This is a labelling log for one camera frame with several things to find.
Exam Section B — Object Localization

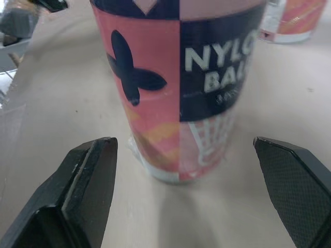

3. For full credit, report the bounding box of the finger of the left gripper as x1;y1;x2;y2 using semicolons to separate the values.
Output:
32;0;69;12

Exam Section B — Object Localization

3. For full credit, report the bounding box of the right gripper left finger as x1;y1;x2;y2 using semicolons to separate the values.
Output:
0;136;118;248

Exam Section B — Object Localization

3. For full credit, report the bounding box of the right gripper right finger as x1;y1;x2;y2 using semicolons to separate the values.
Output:
252;136;331;248

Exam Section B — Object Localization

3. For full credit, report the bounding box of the pink navy patterned tube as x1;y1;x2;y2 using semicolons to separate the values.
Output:
260;0;328;44
89;0;267;185

